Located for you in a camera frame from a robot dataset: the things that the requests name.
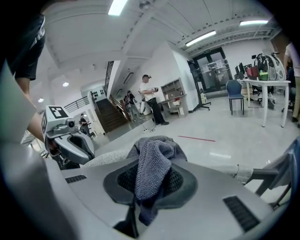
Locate black monitors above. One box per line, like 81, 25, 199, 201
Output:
235, 62, 247, 80

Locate grey desk hutch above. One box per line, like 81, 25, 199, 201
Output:
160, 77, 188, 118

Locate black floor stand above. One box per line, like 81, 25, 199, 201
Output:
187, 60, 211, 111

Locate red box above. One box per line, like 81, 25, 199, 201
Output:
247, 67, 260, 79

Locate dark grey cloth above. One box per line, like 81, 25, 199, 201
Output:
126, 135, 188, 225

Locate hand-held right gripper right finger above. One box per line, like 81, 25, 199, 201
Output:
140, 161, 274, 240

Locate brown staircase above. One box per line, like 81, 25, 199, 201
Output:
93, 93, 130, 134

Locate grey shell chair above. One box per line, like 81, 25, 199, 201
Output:
83, 147, 293, 210

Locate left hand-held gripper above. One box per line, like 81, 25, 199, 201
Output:
41, 105, 95, 170

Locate white and black backpack device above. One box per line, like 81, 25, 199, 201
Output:
254, 52, 286, 82

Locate person's black clothed torso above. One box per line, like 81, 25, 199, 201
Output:
7, 11, 46, 81

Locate red floor tape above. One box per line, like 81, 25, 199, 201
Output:
177, 135, 216, 143

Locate glass double door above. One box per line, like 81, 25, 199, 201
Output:
192, 46, 229, 93

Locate blue cloth covered table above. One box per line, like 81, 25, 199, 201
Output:
280, 137, 300, 188

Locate person's left forearm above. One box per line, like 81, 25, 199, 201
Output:
25, 110, 46, 143

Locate white long table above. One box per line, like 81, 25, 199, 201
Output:
236, 78, 291, 128

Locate blue chair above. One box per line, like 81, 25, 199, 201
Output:
225, 79, 245, 116

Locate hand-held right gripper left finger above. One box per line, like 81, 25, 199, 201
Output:
14, 150, 141, 240

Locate long ceiling light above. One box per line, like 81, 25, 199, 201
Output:
185, 30, 217, 47
239, 20, 269, 26
108, 0, 128, 16

